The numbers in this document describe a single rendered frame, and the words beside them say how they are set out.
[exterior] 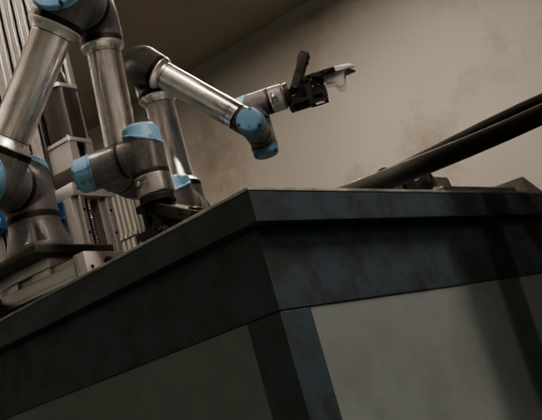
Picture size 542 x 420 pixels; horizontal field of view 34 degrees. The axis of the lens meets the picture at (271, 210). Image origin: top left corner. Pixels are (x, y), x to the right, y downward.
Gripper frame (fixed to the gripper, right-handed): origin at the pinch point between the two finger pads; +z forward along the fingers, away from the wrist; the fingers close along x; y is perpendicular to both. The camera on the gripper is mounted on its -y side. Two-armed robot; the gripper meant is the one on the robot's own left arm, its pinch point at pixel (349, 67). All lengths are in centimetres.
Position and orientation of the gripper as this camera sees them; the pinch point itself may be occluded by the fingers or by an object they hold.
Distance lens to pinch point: 255.2
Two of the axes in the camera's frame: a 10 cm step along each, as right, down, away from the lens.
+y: 2.8, 9.5, -0.9
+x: -1.4, -0.5, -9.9
